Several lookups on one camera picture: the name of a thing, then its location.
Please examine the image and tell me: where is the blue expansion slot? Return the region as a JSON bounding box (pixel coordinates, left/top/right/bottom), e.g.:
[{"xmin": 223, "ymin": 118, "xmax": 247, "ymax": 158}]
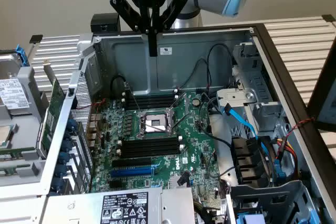
[{"xmin": 110, "ymin": 166, "xmax": 154, "ymax": 179}]

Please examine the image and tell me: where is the thin black wire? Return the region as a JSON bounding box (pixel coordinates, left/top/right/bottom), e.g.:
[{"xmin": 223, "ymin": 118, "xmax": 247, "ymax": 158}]
[
  {"xmin": 206, "ymin": 43, "xmax": 235, "ymax": 90},
  {"xmin": 178, "ymin": 58, "xmax": 213, "ymax": 90}
]

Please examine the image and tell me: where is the black looped wire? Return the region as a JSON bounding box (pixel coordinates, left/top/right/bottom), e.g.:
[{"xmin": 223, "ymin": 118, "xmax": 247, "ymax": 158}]
[{"xmin": 110, "ymin": 75, "xmax": 127, "ymax": 102}]

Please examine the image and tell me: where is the short black expansion slot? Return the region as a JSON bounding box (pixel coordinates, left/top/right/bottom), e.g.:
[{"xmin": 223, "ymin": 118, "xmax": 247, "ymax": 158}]
[{"xmin": 108, "ymin": 179, "xmax": 124, "ymax": 190}]

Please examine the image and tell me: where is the RAM slot with black latches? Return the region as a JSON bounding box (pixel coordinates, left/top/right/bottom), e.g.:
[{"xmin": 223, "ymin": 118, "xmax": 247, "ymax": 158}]
[
  {"xmin": 121, "ymin": 148, "xmax": 182, "ymax": 159},
  {"xmin": 125, "ymin": 97, "xmax": 176, "ymax": 103},
  {"xmin": 121, "ymin": 140, "xmax": 182, "ymax": 151},
  {"xmin": 125, "ymin": 102, "xmax": 176, "ymax": 110}
]

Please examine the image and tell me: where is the thin metal locking lever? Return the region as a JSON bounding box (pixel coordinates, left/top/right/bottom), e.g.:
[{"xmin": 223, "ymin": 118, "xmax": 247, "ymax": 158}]
[
  {"xmin": 172, "ymin": 114, "xmax": 191, "ymax": 131},
  {"xmin": 124, "ymin": 82, "xmax": 141, "ymax": 111}
]

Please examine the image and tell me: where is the long black expansion slot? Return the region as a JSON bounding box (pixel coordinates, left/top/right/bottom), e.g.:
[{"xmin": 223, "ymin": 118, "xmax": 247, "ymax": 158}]
[{"xmin": 112, "ymin": 156, "xmax": 153, "ymax": 169}]

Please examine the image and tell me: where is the silver CPU chip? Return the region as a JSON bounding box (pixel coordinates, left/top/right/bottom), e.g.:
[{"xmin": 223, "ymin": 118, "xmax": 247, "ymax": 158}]
[{"xmin": 0, "ymin": 125, "xmax": 14, "ymax": 149}]

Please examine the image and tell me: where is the blue SATA wire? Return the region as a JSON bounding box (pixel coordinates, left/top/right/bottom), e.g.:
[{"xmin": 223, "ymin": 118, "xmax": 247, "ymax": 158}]
[{"xmin": 222, "ymin": 104, "xmax": 272, "ymax": 163}]

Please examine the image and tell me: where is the yellow black wire bundle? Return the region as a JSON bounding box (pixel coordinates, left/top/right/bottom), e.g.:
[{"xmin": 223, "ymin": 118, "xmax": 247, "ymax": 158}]
[{"xmin": 194, "ymin": 199, "xmax": 218, "ymax": 224}]

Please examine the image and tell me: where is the grey metal drive cage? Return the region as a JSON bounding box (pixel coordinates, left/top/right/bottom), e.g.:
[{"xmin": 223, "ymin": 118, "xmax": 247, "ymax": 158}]
[{"xmin": 227, "ymin": 179, "xmax": 336, "ymax": 224}]

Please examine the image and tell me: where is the blue drive caddy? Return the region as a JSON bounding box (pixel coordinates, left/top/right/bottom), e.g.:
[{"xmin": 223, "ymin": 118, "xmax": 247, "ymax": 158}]
[{"xmin": 237, "ymin": 212, "xmax": 266, "ymax": 224}]

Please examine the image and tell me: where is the black fan shroud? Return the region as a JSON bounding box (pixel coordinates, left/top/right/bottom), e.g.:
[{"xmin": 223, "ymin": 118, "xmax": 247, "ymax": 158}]
[{"xmin": 230, "ymin": 136, "xmax": 272, "ymax": 186}]

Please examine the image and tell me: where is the red yellow wire bundle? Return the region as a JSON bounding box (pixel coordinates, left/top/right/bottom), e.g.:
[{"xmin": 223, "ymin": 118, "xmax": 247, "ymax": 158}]
[{"xmin": 271, "ymin": 136, "xmax": 301, "ymax": 182}]

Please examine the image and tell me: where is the CPU socket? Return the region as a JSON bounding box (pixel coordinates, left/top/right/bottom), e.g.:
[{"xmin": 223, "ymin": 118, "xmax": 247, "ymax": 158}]
[{"xmin": 138, "ymin": 108, "xmax": 176, "ymax": 138}]

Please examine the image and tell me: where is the red black twisted wire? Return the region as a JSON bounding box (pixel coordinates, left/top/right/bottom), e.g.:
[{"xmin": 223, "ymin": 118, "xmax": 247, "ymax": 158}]
[
  {"xmin": 70, "ymin": 99, "xmax": 108, "ymax": 111},
  {"xmin": 284, "ymin": 117, "xmax": 316, "ymax": 136}
]

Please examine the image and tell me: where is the thick black wire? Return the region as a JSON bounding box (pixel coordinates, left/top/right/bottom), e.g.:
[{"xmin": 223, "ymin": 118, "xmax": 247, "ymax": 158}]
[{"xmin": 196, "ymin": 92, "xmax": 233, "ymax": 147}]

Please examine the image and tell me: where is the green graphics card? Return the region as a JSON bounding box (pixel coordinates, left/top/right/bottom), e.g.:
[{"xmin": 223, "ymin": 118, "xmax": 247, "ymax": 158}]
[{"xmin": 35, "ymin": 59, "xmax": 68, "ymax": 159}]

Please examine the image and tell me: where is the blue plastic clip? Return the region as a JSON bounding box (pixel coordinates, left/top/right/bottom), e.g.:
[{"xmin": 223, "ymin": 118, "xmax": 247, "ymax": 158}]
[{"xmin": 274, "ymin": 158, "xmax": 287, "ymax": 183}]

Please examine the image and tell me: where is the grey metal PC case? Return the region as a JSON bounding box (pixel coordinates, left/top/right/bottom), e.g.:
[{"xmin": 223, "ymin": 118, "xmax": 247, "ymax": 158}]
[{"xmin": 39, "ymin": 23, "xmax": 336, "ymax": 224}]

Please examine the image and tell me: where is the metal disk bay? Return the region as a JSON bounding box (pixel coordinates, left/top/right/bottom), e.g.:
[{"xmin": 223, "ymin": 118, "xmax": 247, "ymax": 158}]
[{"xmin": 216, "ymin": 42, "xmax": 288, "ymax": 141}]

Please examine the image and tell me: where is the thin grey wire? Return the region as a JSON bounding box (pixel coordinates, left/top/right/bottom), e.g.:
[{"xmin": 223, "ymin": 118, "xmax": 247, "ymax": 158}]
[{"xmin": 216, "ymin": 165, "xmax": 239, "ymax": 177}]

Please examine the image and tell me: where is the grey parts rack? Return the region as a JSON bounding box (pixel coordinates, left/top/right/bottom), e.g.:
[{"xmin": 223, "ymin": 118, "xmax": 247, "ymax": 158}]
[{"xmin": 0, "ymin": 65, "xmax": 52, "ymax": 187}]

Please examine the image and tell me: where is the black cable plug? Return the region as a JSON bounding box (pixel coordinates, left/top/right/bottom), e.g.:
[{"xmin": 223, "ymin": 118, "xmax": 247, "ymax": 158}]
[{"xmin": 177, "ymin": 171, "xmax": 190, "ymax": 187}]

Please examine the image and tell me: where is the dark framed panel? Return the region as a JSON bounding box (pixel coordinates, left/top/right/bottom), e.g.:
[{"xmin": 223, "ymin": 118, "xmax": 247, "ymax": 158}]
[{"xmin": 306, "ymin": 34, "xmax": 336, "ymax": 132}]

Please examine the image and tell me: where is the RAM slot with white latches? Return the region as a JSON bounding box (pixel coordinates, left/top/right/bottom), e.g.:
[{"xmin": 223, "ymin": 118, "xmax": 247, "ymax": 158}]
[
  {"xmin": 121, "ymin": 90, "xmax": 179, "ymax": 100},
  {"xmin": 117, "ymin": 135, "xmax": 184, "ymax": 146},
  {"xmin": 117, "ymin": 144, "xmax": 184, "ymax": 156},
  {"xmin": 121, "ymin": 95, "xmax": 179, "ymax": 106}
]

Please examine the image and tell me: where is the black box device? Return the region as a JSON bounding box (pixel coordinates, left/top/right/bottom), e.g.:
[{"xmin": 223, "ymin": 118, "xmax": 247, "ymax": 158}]
[{"xmin": 90, "ymin": 13, "xmax": 122, "ymax": 34}]

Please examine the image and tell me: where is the grey power supply unit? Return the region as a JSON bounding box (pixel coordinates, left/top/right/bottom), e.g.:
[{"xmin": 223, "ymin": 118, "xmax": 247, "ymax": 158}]
[{"xmin": 41, "ymin": 185, "xmax": 197, "ymax": 224}]

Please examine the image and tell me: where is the silver chipset heat sink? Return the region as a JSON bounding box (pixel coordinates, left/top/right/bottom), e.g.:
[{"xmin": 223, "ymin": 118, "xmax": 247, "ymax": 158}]
[{"xmin": 169, "ymin": 174, "xmax": 190, "ymax": 188}]

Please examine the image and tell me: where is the blue disk bracket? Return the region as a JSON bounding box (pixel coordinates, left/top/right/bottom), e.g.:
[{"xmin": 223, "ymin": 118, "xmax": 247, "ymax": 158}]
[{"xmin": 15, "ymin": 44, "xmax": 29, "ymax": 68}]

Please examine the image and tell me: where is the green motherboard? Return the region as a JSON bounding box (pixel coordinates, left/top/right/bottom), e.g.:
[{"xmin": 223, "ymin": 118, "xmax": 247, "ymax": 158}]
[{"xmin": 90, "ymin": 91, "xmax": 223, "ymax": 201}]

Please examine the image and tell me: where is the silver hard disk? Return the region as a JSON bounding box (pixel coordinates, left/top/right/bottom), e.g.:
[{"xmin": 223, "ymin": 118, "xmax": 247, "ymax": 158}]
[{"xmin": 0, "ymin": 52, "xmax": 34, "ymax": 116}]

